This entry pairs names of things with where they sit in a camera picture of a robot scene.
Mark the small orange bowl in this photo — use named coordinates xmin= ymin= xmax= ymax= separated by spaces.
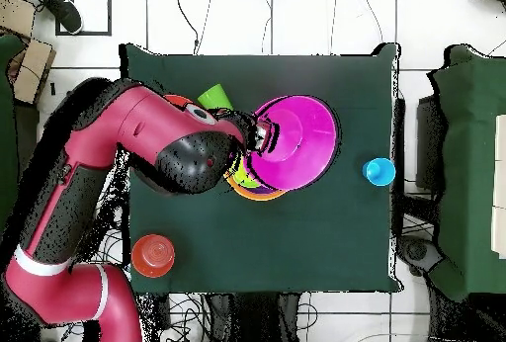
xmin=130 ymin=233 xmax=176 ymax=279

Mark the white box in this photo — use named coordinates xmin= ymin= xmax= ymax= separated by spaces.
xmin=490 ymin=114 xmax=506 ymax=260

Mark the black power strip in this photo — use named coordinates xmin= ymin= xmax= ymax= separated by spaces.
xmin=146 ymin=293 xmax=172 ymax=332

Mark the green cloth covered table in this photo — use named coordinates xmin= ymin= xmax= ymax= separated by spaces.
xmin=0 ymin=34 xmax=26 ymax=236
xmin=427 ymin=43 xmax=506 ymax=304

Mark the black stand base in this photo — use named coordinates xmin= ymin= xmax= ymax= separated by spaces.
xmin=397 ymin=234 xmax=444 ymax=278

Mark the black chair frame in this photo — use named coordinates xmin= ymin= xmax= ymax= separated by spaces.
xmin=14 ymin=102 xmax=41 ymax=169

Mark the wide red-orange bowl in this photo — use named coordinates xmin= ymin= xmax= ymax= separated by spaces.
xmin=163 ymin=94 xmax=196 ymax=111

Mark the green cup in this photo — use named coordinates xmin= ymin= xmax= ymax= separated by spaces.
xmin=196 ymin=83 xmax=234 ymax=112

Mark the small green bowl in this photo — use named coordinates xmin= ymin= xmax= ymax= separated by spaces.
xmin=229 ymin=155 xmax=264 ymax=190

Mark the large pink bowl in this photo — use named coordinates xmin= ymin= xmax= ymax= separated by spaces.
xmin=244 ymin=94 xmax=340 ymax=192

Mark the dark green tablecloth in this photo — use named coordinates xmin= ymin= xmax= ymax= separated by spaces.
xmin=119 ymin=43 xmax=401 ymax=296

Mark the cardboard box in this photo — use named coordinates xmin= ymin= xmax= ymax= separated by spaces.
xmin=0 ymin=0 xmax=37 ymax=40
xmin=11 ymin=38 xmax=57 ymax=105

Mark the black cable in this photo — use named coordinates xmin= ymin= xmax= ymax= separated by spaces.
xmin=172 ymin=0 xmax=200 ymax=55

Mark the blue cup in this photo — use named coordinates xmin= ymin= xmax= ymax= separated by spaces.
xmin=362 ymin=156 xmax=397 ymax=188

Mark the yellow cup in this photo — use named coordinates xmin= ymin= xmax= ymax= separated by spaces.
xmin=233 ymin=159 xmax=258 ymax=186

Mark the large orange bowl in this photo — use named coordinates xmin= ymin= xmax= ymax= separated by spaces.
xmin=222 ymin=171 xmax=288 ymax=203

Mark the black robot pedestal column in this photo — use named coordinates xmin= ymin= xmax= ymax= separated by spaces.
xmin=205 ymin=292 xmax=301 ymax=342

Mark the person's foot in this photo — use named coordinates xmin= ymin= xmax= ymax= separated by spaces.
xmin=29 ymin=0 xmax=85 ymax=36

